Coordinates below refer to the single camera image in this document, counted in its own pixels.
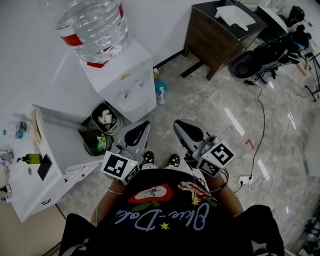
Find beige trash bin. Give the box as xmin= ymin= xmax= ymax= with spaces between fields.
xmin=90 ymin=101 xmax=124 ymax=136

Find person's black shoe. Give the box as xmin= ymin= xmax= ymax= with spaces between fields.
xmin=141 ymin=150 xmax=156 ymax=166
xmin=165 ymin=153 xmax=181 ymax=169

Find black equipment pile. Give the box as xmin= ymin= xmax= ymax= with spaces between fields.
xmin=251 ymin=31 xmax=313 ymax=70

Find white drawer cabinet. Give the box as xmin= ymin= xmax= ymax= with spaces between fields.
xmin=9 ymin=104 xmax=101 ymax=224

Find black trash bin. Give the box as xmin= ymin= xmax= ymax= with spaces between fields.
xmin=78 ymin=121 xmax=116 ymax=157

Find person's right black shoe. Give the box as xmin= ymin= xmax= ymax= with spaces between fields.
xmin=165 ymin=153 xmax=181 ymax=169

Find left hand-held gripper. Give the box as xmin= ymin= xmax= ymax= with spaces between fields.
xmin=100 ymin=119 xmax=152 ymax=186

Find teal bag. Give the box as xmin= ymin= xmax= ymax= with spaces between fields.
xmin=154 ymin=79 xmax=170 ymax=94

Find dark green pump bottle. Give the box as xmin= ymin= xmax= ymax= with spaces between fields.
xmin=15 ymin=153 xmax=44 ymax=166

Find white gloves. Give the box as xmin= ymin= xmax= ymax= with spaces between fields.
xmin=214 ymin=5 xmax=257 ymax=32

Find black floor cable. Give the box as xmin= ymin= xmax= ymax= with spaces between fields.
xmin=243 ymin=79 xmax=267 ymax=181

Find person's right forearm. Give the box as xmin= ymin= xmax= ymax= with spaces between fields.
xmin=206 ymin=174 xmax=245 ymax=219

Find brown wooden cabinet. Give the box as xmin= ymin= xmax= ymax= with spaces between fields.
xmin=183 ymin=0 xmax=269 ymax=81

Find black round device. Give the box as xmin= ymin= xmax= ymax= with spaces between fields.
xmin=229 ymin=50 xmax=256 ymax=80

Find small clutter items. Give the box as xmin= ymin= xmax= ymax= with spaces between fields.
xmin=0 ymin=146 xmax=15 ymax=204

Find person's left forearm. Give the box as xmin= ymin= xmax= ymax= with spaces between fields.
xmin=90 ymin=179 xmax=126 ymax=226

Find small clear plastic bottle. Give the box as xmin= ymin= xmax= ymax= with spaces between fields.
xmin=2 ymin=120 xmax=33 ymax=140

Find white power strip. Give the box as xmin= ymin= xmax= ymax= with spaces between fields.
xmin=238 ymin=175 xmax=255 ymax=186

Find black metal stand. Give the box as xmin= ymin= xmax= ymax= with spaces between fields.
xmin=303 ymin=51 xmax=320 ymax=103

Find person's black printed t-shirt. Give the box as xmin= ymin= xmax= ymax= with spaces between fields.
xmin=58 ymin=168 xmax=285 ymax=256

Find black phone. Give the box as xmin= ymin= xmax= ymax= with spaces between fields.
xmin=36 ymin=153 xmax=53 ymax=182

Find black camera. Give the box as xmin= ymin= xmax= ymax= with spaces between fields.
xmin=284 ymin=5 xmax=306 ymax=29

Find white spray bottle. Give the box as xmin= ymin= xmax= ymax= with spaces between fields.
xmin=157 ymin=86 xmax=167 ymax=105

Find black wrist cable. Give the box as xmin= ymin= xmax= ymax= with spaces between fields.
xmin=191 ymin=167 xmax=230 ymax=194

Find thin metal bracelet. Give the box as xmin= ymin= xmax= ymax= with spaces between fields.
xmin=106 ymin=186 xmax=126 ymax=196

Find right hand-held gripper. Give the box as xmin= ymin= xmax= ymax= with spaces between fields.
xmin=173 ymin=119 xmax=237 ymax=178

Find person's left black shoe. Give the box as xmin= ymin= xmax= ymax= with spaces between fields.
xmin=141 ymin=150 xmax=156 ymax=166

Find white water dispenser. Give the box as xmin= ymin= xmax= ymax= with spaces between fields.
xmin=79 ymin=38 xmax=158 ymax=124

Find large clear water jug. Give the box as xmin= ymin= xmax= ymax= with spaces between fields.
xmin=37 ymin=0 xmax=129 ymax=69

